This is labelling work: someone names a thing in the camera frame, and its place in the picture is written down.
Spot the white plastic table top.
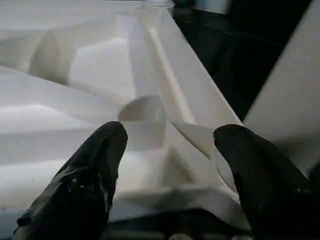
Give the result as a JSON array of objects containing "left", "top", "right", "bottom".
[{"left": 0, "top": 0, "right": 253, "bottom": 231}]

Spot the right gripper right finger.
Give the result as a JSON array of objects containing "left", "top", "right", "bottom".
[{"left": 212, "top": 123, "right": 320, "bottom": 240}]

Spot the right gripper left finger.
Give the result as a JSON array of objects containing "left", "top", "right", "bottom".
[{"left": 13, "top": 120, "right": 129, "bottom": 240}]

